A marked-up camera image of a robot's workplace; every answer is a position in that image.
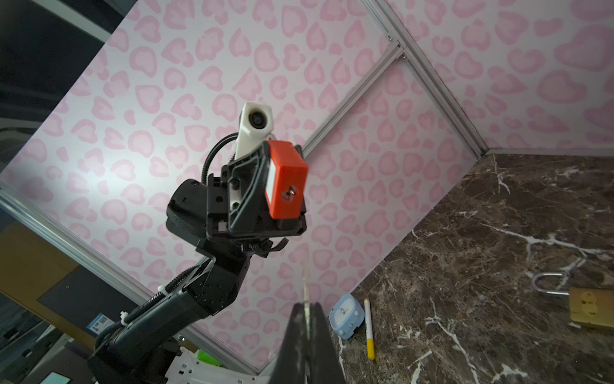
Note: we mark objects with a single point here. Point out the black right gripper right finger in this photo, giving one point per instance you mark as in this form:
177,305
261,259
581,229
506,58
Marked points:
322,366

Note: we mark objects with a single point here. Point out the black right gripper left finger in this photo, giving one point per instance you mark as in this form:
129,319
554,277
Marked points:
290,364

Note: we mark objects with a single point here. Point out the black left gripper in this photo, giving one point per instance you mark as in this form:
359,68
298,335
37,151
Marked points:
237,208

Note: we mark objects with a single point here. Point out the red safety padlock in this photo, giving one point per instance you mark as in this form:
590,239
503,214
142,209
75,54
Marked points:
286,179

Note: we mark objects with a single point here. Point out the brass padlock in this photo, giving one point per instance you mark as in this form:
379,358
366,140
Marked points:
587,306

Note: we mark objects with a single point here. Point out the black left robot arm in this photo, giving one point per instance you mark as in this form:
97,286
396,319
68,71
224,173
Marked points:
141,345

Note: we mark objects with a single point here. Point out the yellow white marker pen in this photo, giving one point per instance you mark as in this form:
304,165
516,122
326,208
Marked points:
369,331

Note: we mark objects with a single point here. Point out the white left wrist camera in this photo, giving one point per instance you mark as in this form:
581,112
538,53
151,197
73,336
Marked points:
254,127

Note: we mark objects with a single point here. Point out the aluminium corner post left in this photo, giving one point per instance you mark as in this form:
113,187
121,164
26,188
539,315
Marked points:
384,16

